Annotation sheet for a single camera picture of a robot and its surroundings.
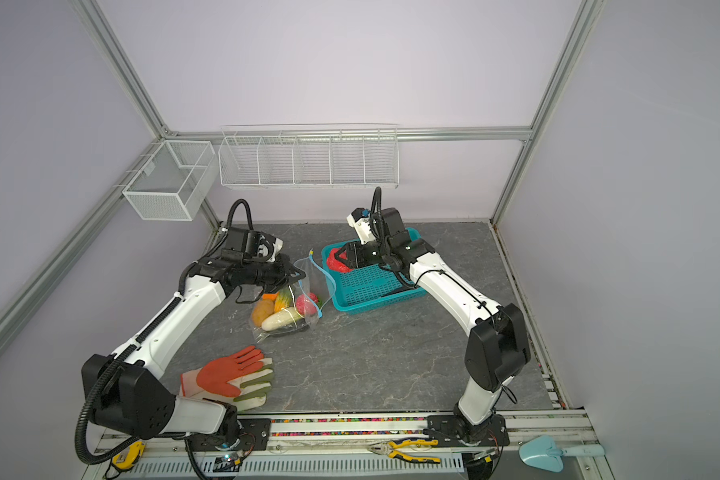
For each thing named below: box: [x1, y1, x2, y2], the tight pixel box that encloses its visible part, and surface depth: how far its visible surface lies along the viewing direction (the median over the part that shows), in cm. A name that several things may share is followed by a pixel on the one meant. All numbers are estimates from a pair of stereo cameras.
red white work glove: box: [179, 346, 274, 411], surface depth 84 cm
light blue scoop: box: [519, 435, 605, 473], surface depth 72 cm
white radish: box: [261, 307, 303, 332], surface depth 89 cm
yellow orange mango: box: [252, 299, 275, 328], surface depth 93 cm
